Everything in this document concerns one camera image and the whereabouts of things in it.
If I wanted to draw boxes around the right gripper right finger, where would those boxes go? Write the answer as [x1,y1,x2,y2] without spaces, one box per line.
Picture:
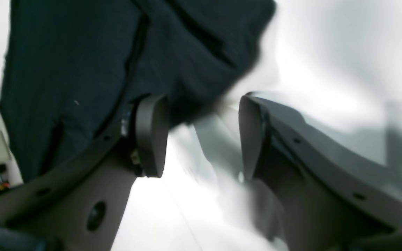
[239,95,402,251]

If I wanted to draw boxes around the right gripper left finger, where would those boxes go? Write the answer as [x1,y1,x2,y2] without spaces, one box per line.
[0,95,169,251]

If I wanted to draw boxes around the black T-shirt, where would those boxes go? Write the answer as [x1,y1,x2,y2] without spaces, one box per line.
[0,0,276,183]

